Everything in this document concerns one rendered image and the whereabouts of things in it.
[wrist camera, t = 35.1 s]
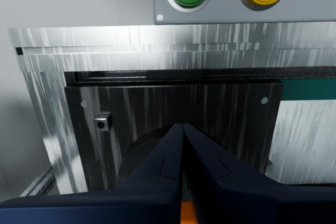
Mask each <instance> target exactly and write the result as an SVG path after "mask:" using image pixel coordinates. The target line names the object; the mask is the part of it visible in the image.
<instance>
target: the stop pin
mask: <svg viewBox="0 0 336 224"><path fill-rule="evenodd" d="M273 167H274V164H273V163H272V162H271V161H270V159H269V158H268V161H267V165H266V170H265V173H272V172H273Z"/></svg>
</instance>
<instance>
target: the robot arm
mask: <svg viewBox="0 0 336 224"><path fill-rule="evenodd" d="M184 166H185V170H186V175H187V179H188V184H189V188H190V192H191V197H192V201H193V205H194V210H195V214H196V218H197V223H198V224H336V187H323V186H294V185H286V184H282V183H279V182H277V181H275V180H273V179H271V178H270V177H268V176H266V175H264V174H263V173H261V172H259V171H258V170H256V169H254V168H253V167H251V166H249V165H248V164H246V163H244V162H243V161H241V160H240V159H238V158H236V157H235V156H234V155H232V154H231V153H229V152H228V151H226V150H225V149H223V148H222V147H221V146H219V145H218V144H217V143H215V142H214V141H213V140H211V139H210V138H208V137H207V136H206V135H204V134H203V133H202V132H200V131H199V130H197V129H196V128H195V127H193V126H192V125H191V124H189V123H183V124H181V123H175V124H174V125H173V126H172V128H171V129H170V130H169V131H168V133H167V134H166V135H165V136H164V138H163V139H162V140H161V142H160V143H159V144H158V145H157V147H156V148H155V149H154V150H153V152H152V153H151V154H150V155H149V156H148V158H147V159H146V160H145V161H144V162H143V163H142V164H141V165H140V166H139V167H138V168H137V169H136V170H135V171H134V172H133V173H132V174H131V175H129V176H128V177H127V178H126V179H125V180H124V181H123V182H122V183H121V184H120V185H118V186H117V187H115V188H112V189H107V190H98V191H88V192H79V193H68V194H55V195H30V196H21V197H16V198H11V199H8V200H5V201H3V202H0V224H181V212H182V191H183V170H184Z"/></svg>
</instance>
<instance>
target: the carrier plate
mask: <svg viewBox="0 0 336 224"><path fill-rule="evenodd" d="M283 89H284V82H282V81H279V80H276V79H274V78H270V79H223V80H176V81H129V82H82V83H72V84H70V85H68V86H66V87H64V92H65V96H66V100H67V105H68V109H69V113H70V117H71V122H72V126H73V130H74V134H75V139H76V143H77V147H78V151H79V156H80V160H81V164H82V168H83V173H84V177H85V181H86V186H87V190H88V192H92V191H102V190H110V189H113V188H115V187H117V186H118V173H119V169H120V166H121V163H122V161H123V158H124V155H125V153H126V151H127V150H128V148H129V147H130V146H131V144H132V143H133V142H134V141H135V140H137V139H138V138H139V137H141V136H142V135H144V134H146V133H148V132H150V131H152V130H155V129H159V128H163V127H170V126H173V125H174V124H190V125H192V126H193V127H194V128H196V129H197V130H199V131H202V132H204V133H206V134H208V135H209V136H211V137H212V138H213V139H215V140H216V141H217V142H218V143H219V145H220V146H221V147H222V148H223V149H224V150H226V151H228V152H229V153H230V154H232V155H233V156H235V157H236V158H238V159H239V160H241V161H243V162H244V163H246V164H247V165H249V166H251V167H252V168H254V169H256V170H257V171H259V172H261V173H262V174H264V175H265V172H266V167H267V163H268V158H269V153H270V149H271V144H272V139H273V135H274V130H275V126H276V121H277V116H278V112H279V107H280V102H281V98H282V93H283ZM97 115H110V122H111V128H110V130H109V131H95V126H94V121H93V118H94V117H95V116H97Z"/></svg>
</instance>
